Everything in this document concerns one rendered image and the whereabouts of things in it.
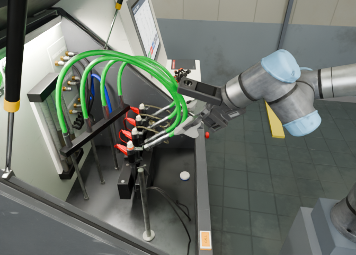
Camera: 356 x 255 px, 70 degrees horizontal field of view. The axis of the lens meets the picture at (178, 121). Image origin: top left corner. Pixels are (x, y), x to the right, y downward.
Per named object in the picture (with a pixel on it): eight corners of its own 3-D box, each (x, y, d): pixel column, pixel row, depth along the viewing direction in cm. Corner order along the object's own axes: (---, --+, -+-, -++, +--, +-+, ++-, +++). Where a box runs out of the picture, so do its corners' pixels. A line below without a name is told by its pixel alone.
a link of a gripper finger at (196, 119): (186, 134, 69) (209, 114, 65) (181, 131, 68) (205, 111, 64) (186, 124, 72) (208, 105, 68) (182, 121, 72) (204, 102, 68)
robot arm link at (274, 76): (302, 87, 50) (277, 52, 49) (256, 110, 58) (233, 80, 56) (305, 71, 56) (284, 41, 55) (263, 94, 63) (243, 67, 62)
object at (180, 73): (190, 89, 139) (190, 80, 135) (171, 89, 139) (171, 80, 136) (190, 71, 157) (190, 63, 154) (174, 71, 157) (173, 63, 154)
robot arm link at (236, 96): (236, 87, 56) (239, 66, 61) (221, 96, 59) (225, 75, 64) (257, 107, 59) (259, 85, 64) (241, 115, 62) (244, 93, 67)
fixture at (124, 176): (149, 212, 93) (146, 184, 84) (122, 211, 93) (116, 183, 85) (158, 150, 121) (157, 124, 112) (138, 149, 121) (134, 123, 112)
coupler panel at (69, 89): (78, 125, 100) (56, 49, 82) (70, 125, 100) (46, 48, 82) (89, 107, 110) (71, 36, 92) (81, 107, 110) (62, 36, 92)
